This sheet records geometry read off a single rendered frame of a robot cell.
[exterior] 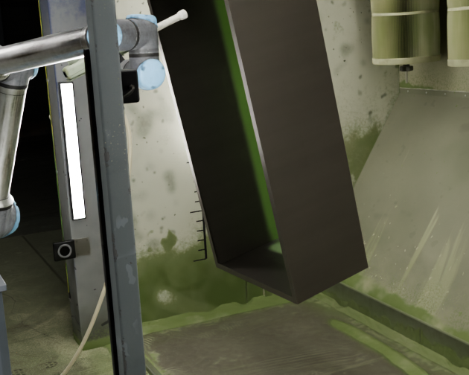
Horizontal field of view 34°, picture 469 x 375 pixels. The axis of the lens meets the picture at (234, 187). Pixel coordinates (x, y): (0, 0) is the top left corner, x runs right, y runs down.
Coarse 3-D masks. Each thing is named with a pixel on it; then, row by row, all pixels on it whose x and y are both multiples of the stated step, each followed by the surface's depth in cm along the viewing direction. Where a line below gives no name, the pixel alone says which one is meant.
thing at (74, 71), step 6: (180, 12) 267; (186, 12) 267; (168, 18) 265; (174, 18) 266; (180, 18) 267; (162, 24) 264; (168, 24) 265; (72, 60) 250; (78, 60) 251; (66, 66) 250; (72, 66) 248; (78, 66) 249; (84, 66) 250; (66, 72) 248; (72, 72) 249; (78, 72) 250; (84, 72) 251; (72, 78) 250
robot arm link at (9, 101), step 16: (16, 80) 258; (0, 96) 260; (16, 96) 261; (0, 112) 262; (16, 112) 264; (0, 128) 264; (16, 128) 268; (0, 144) 267; (16, 144) 272; (0, 160) 269; (0, 176) 272; (0, 192) 275; (0, 208) 276; (16, 208) 286; (0, 224) 279; (16, 224) 287
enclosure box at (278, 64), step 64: (192, 0) 309; (256, 0) 255; (192, 64) 313; (256, 64) 259; (320, 64) 273; (192, 128) 318; (256, 128) 263; (320, 128) 277; (256, 192) 339; (320, 192) 281; (256, 256) 334; (320, 256) 285
